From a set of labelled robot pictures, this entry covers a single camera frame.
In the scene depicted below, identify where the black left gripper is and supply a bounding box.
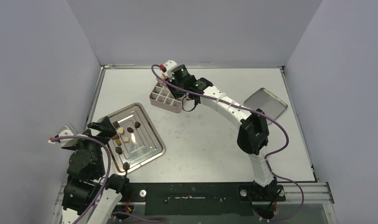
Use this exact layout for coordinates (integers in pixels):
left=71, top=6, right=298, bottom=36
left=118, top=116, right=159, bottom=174
left=70, top=116, right=116, bottom=176

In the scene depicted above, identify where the pink grid chocolate box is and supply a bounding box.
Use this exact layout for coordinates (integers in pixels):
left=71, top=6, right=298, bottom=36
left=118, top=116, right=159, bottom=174
left=149, top=81, right=183, bottom=113

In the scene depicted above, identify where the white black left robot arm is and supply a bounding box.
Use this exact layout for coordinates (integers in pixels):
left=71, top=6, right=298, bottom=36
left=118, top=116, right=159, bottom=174
left=49, top=117, right=132, bottom=224

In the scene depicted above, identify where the large steel tray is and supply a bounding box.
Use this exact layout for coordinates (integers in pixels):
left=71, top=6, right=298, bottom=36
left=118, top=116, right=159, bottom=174
left=107, top=103, right=166, bottom=175

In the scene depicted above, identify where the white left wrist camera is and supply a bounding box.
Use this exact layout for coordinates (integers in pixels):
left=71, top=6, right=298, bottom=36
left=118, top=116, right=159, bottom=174
left=48, top=124, right=79, bottom=151

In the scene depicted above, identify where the small square metal lid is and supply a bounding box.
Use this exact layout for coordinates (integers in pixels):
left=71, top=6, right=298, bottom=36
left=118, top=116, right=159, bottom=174
left=244, top=88, right=288, bottom=120

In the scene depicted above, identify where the black mounting base plate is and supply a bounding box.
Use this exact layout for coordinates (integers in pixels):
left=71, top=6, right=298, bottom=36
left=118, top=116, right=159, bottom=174
left=130, top=182, right=286, bottom=216

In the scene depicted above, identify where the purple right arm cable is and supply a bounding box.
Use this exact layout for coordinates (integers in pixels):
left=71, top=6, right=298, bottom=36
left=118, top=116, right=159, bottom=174
left=151, top=64, right=305, bottom=222

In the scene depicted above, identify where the aluminium rail frame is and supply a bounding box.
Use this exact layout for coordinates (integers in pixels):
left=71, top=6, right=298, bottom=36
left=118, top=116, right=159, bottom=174
left=50, top=182, right=338, bottom=224

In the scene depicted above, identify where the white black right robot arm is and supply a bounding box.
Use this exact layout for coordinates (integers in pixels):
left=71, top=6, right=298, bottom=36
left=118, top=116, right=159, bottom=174
left=163, top=61, right=274, bottom=200

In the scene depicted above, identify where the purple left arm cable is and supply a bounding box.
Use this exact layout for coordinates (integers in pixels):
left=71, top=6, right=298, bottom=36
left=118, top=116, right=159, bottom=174
left=51, top=136, right=167, bottom=224

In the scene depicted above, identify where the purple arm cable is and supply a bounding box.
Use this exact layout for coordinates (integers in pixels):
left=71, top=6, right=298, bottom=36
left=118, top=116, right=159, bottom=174
left=51, top=136, right=167, bottom=224
left=151, top=64, right=305, bottom=222

